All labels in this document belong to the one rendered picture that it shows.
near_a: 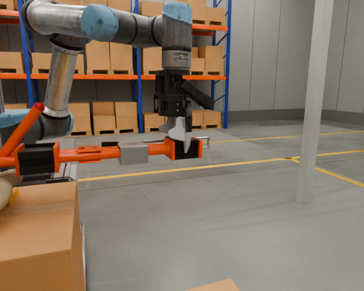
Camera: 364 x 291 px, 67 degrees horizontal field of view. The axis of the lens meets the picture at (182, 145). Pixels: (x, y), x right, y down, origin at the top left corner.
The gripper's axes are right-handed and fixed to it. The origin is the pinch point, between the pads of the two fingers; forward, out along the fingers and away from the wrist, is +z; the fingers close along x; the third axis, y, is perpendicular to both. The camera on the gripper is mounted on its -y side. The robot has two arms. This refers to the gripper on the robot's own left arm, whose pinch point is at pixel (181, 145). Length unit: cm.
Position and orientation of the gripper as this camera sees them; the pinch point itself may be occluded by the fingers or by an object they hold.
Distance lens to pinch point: 75.8
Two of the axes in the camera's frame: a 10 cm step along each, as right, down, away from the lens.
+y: -9.4, 0.5, -3.3
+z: -0.3, 9.7, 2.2
